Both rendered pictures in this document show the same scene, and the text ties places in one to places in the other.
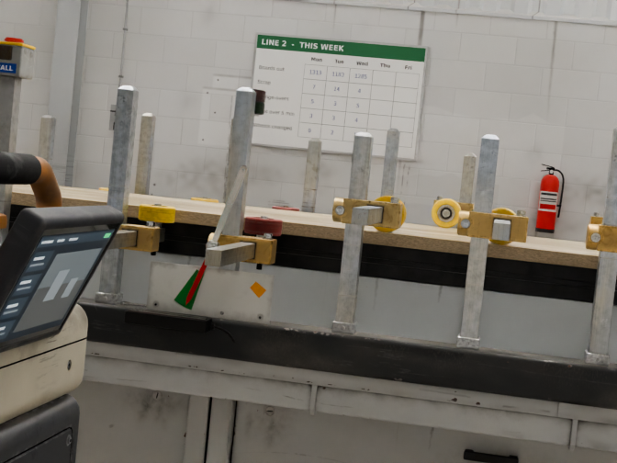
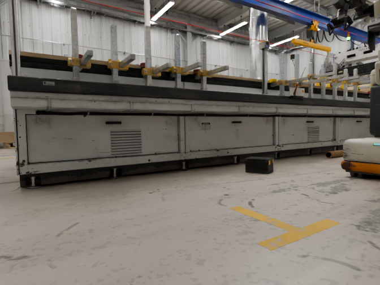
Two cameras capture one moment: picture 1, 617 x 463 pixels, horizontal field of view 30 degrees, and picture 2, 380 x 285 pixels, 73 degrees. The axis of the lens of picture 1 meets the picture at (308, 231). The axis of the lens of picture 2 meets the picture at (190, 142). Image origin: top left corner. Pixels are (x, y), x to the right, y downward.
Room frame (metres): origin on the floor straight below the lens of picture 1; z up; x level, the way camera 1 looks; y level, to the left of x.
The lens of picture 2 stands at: (0.98, 2.94, 0.38)
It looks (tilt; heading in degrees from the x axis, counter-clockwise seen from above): 3 degrees down; 319
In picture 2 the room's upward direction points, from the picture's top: 1 degrees counter-clockwise
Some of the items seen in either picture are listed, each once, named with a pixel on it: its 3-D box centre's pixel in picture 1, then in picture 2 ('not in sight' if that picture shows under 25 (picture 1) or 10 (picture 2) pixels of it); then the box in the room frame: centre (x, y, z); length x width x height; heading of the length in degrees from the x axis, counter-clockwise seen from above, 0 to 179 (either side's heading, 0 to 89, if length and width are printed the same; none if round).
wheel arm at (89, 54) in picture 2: not in sight; (83, 61); (2.67, 2.34, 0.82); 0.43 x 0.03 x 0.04; 171
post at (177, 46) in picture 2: not in sight; (177, 65); (2.60, 1.63, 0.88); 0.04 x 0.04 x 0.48; 81
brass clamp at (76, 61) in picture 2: not in sight; (79, 63); (2.72, 2.35, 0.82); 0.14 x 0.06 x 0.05; 81
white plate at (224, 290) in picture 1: (209, 292); (297, 92); (2.34, 0.19, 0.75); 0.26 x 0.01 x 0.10; 81
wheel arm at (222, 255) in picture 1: (240, 252); (306, 83); (2.27, 0.13, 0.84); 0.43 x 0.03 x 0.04; 171
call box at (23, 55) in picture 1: (12, 62); (264, 46); (2.44, 0.66, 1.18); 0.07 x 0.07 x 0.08; 81
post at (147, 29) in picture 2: not in sight; (147, 59); (2.64, 1.88, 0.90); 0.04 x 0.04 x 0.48; 81
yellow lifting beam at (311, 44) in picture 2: not in sight; (312, 44); (4.24, -4.55, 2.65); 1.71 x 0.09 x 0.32; 81
